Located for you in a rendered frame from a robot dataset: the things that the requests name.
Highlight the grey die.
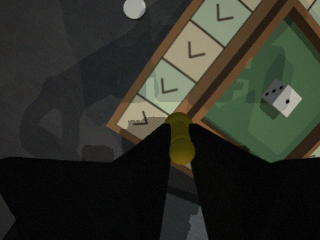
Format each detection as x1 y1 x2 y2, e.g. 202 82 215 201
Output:
261 79 301 117

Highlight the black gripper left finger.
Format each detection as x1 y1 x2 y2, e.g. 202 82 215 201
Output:
0 124 171 240

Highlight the cream board game track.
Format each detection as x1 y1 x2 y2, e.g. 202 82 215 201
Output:
107 0 277 179

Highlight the white flat disc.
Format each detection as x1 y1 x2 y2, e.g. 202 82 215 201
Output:
124 0 147 20

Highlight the yellow pawn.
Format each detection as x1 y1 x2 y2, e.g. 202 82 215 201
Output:
164 112 196 164

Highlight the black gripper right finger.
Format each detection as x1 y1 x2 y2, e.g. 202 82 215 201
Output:
189 124 320 240

